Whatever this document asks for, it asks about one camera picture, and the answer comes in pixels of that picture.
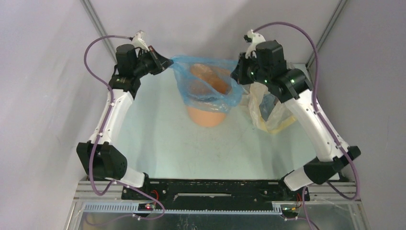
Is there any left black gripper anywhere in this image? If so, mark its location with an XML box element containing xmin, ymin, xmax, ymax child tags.
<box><xmin>132</xmin><ymin>46</ymin><xmax>173</xmax><ymax>79</ymax></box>

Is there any blue plastic trash bag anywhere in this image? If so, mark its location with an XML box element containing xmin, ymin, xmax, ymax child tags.
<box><xmin>170</xmin><ymin>55</ymin><xmax>243</xmax><ymax>113</ymax></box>

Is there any translucent yellowish plastic bag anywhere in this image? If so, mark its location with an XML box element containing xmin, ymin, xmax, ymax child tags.
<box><xmin>239</xmin><ymin>83</ymin><xmax>296</xmax><ymax>134</ymax></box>

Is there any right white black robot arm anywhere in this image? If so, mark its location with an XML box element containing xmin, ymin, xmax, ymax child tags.
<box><xmin>231</xmin><ymin>40</ymin><xmax>361</xmax><ymax>200</ymax></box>

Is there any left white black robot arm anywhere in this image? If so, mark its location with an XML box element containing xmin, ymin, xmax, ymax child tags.
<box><xmin>77</xmin><ymin>44</ymin><xmax>173</xmax><ymax>200</ymax></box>

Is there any orange plastic trash bin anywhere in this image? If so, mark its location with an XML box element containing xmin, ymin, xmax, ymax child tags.
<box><xmin>187</xmin><ymin>63</ymin><xmax>230</xmax><ymax>127</ymax></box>

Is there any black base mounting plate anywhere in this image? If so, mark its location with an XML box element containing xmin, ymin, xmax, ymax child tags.
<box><xmin>141</xmin><ymin>178</ymin><xmax>303</xmax><ymax>211</ymax></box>

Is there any small red-lit circuit board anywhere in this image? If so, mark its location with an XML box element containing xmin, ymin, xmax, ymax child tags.
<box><xmin>137</xmin><ymin>203</ymin><xmax>156</xmax><ymax>211</ymax></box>

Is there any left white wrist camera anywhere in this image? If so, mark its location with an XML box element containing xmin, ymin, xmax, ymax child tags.
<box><xmin>131</xmin><ymin>30</ymin><xmax>150</xmax><ymax>52</ymax></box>

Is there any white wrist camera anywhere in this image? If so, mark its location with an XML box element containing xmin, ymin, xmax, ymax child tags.
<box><xmin>131</xmin><ymin>30</ymin><xmax>150</xmax><ymax>52</ymax></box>
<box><xmin>244</xmin><ymin>30</ymin><xmax>266</xmax><ymax>59</ymax></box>

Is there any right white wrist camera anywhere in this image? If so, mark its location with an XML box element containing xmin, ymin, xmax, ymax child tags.
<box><xmin>244</xmin><ymin>30</ymin><xmax>266</xmax><ymax>59</ymax></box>

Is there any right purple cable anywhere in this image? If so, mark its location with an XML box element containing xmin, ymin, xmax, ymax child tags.
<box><xmin>253</xmin><ymin>21</ymin><xmax>361</xmax><ymax>230</ymax></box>

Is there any purple cable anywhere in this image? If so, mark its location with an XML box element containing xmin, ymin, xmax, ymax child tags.
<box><xmin>253</xmin><ymin>21</ymin><xmax>361</xmax><ymax>230</ymax></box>
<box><xmin>83</xmin><ymin>34</ymin><xmax>166</xmax><ymax>227</ymax></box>

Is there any left aluminium corner post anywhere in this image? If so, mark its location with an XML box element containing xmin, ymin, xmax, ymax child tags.
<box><xmin>80</xmin><ymin>0</ymin><xmax>117</xmax><ymax>64</ymax></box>

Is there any aluminium corner post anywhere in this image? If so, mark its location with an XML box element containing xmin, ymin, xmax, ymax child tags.
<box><xmin>316</xmin><ymin>0</ymin><xmax>349</xmax><ymax>53</ymax></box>
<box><xmin>80</xmin><ymin>0</ymin><xmax>117</xmax><ymax>64</ymax></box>

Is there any right aluminium corner post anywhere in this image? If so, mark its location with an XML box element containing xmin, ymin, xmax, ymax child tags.
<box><xmin>316</xmin><ymin>0</ymin><xmax>349</xmax><ymax>53</ymax></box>

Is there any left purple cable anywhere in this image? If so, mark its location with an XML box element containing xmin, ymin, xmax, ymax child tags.
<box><xmin>83</xmin><ymin>34</ymin><xmax>166</xmax><ymax>227</ymax></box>

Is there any aluminium frame rail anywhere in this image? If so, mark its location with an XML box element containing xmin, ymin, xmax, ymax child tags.
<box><xmin>73</xmin><ymin>179</ymin><xmax>362</xmax><ymax>215</ymax></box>

